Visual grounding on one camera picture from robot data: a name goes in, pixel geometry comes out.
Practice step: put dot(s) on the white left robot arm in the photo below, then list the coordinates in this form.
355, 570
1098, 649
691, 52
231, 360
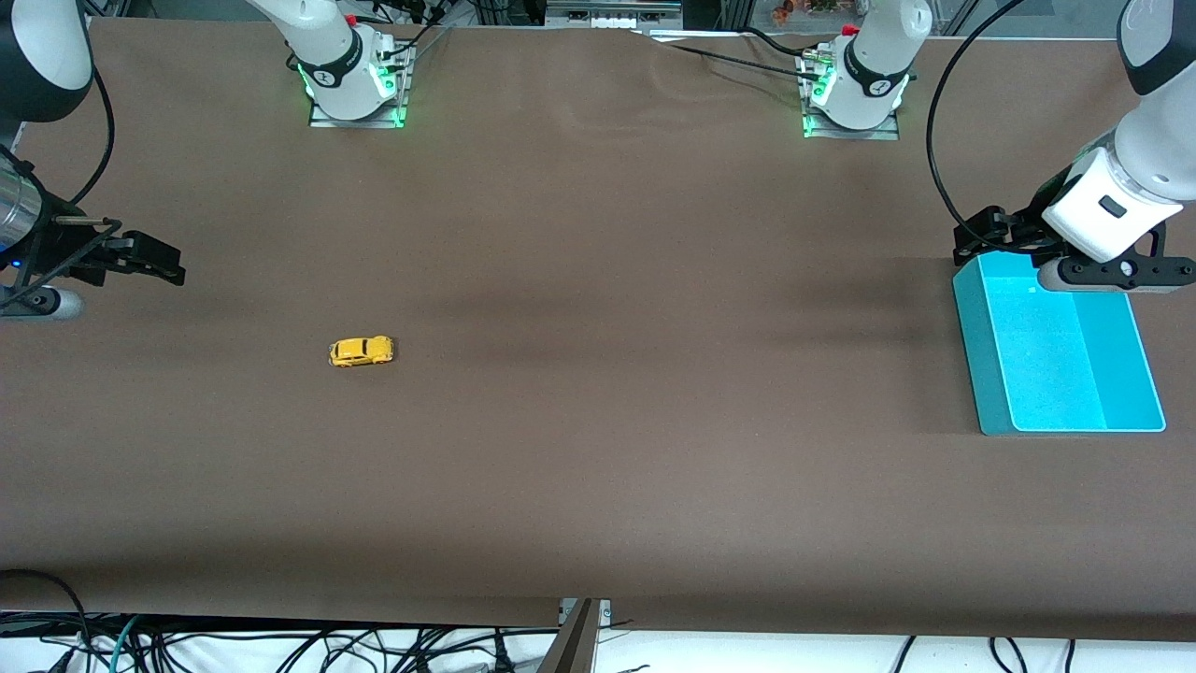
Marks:
874, 65

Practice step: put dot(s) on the yellow beetle toy car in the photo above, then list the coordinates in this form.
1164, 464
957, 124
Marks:
360, 350

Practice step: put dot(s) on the orange background items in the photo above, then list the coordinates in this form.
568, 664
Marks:
804, 7

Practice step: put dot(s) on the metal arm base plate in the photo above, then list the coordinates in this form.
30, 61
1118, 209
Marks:
360, 122
850, 136

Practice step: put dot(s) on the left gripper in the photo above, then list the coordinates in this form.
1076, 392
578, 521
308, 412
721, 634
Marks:
1021, 234

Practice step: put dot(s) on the grey background device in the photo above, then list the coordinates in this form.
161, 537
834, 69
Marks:
612, 13

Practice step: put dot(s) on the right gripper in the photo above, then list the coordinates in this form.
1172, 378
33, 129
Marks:
58, 250

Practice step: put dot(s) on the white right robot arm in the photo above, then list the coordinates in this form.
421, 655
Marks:
327, 56

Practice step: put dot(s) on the brown table cover mat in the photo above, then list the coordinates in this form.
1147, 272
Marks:
598, 374

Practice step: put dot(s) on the teal plastic bin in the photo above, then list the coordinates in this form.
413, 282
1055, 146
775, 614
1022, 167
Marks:
1056, 374

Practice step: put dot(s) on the metal table edge bracket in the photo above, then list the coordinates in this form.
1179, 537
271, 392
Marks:
575, 647

